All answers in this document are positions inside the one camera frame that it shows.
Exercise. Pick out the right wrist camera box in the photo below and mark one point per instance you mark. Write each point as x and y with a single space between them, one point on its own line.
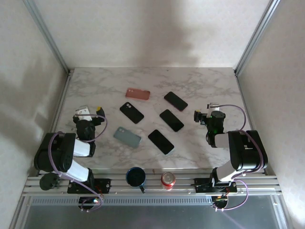
213 106

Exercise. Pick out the grey-blue phone case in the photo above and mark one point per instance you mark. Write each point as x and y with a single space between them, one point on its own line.
127 138

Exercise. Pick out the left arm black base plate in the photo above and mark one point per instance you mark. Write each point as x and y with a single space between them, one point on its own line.
104 186

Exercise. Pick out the aluminium rail bed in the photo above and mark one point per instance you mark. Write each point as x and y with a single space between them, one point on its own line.
186 181

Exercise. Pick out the black phone case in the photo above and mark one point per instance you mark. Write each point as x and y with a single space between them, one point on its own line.
132 113

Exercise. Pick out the dark blue mug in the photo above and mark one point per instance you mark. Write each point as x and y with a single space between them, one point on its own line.
135 177

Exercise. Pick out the red drink can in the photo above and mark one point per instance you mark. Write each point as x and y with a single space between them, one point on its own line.
168 180

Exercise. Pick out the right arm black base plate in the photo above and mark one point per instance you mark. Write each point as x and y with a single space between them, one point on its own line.
202 188

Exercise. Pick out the grey metal panel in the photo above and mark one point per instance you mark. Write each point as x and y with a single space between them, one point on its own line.
152 217

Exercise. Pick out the black phone with pale-blue edge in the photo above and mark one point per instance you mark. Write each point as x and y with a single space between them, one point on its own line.
160 142

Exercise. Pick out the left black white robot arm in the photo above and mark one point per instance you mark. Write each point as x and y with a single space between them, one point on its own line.
54 152

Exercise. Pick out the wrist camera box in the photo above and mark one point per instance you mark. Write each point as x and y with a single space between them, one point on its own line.
213 106
83 112

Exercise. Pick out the small black controller board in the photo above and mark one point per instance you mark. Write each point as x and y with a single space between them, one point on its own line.
220 200
89 201

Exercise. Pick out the pink phone case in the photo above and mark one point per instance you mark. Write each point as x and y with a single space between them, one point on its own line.
138 94

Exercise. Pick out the aluminium side rail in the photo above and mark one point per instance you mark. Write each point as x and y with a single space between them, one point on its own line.
63 95

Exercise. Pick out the aluminium frame post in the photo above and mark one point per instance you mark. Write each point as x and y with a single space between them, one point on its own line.
47 38
256 35

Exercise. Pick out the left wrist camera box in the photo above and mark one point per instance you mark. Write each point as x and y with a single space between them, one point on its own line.
83 112

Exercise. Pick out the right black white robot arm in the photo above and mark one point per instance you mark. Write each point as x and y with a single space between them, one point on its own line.
247 152

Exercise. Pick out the black round plug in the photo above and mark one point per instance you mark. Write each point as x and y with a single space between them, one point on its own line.
47 182

